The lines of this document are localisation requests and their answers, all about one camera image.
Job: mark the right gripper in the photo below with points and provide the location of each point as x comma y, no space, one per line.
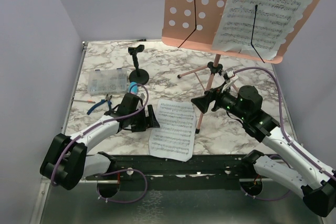
202,102

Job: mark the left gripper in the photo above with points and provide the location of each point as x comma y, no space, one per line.
148,122

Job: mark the sheet music page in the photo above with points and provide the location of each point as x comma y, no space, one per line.
174,139
257,27

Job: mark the pink perforated music stand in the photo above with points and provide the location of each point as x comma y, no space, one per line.
192,24

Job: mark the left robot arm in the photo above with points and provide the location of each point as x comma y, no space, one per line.
68,160

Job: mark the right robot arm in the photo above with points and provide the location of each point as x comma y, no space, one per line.
308,177

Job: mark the black microphone desk stand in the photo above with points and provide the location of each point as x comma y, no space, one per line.
138,75

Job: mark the clear plastic parts box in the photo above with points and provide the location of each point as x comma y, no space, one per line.
107,81

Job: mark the red tipped thin rod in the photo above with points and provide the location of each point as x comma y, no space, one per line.
84,101

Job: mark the blue toy recorder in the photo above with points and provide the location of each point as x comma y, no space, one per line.
133,88

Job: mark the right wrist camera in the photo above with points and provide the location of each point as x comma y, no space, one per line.
230,79

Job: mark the blue handled pliers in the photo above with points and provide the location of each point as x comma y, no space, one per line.
107,100

